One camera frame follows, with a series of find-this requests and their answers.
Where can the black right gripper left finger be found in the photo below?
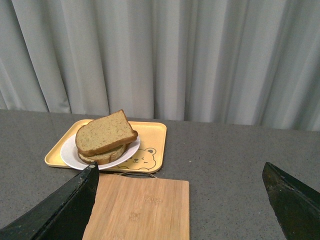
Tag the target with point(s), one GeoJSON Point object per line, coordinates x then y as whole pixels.
{"type": "Point", "coordinates": [63, 215]}

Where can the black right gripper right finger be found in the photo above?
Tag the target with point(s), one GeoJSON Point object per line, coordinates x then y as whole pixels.
{"type": "Point", "coordinates": [295, 204]}

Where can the white round plate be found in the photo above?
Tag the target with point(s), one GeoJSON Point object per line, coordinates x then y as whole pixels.
{"type": "Point", "coordinates": [69, 155]}

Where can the bread slice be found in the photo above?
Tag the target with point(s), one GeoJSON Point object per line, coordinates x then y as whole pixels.
{"type": "Point", "coordinates": [104, 134]}
{"type": "Point", "coordinates": [106, 157]}

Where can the bamboo cutting board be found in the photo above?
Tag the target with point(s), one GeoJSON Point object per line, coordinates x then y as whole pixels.
{"type": "Point", "coordinates": [128, 208]}

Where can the grey curtain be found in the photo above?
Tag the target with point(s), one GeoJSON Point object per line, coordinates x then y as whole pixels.
{"type": "Point", "coordinates": [247, 62]}

